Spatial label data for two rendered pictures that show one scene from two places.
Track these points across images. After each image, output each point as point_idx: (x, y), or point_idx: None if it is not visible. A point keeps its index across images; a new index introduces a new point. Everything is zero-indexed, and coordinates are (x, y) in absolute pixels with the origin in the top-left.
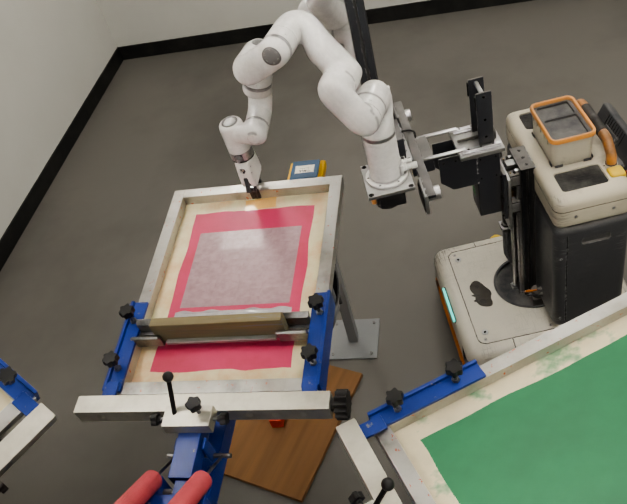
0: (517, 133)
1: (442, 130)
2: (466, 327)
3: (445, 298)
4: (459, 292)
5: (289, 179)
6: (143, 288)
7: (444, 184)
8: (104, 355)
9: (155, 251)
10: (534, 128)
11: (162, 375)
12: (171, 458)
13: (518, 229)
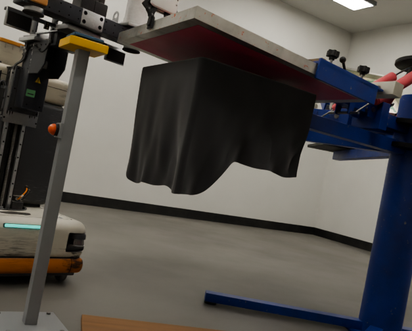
0: None
1: (41, 31)
2: (57, 220)
3: (19, 225)
4: (16, 216)
5: (104, 41)
6: (303, 57)
7: (63, 71)
8: (366, 66)
9: (269, 41)
10: (2, 54)
11: (345, 57)
12: (358, 109)
13: (23, 133)
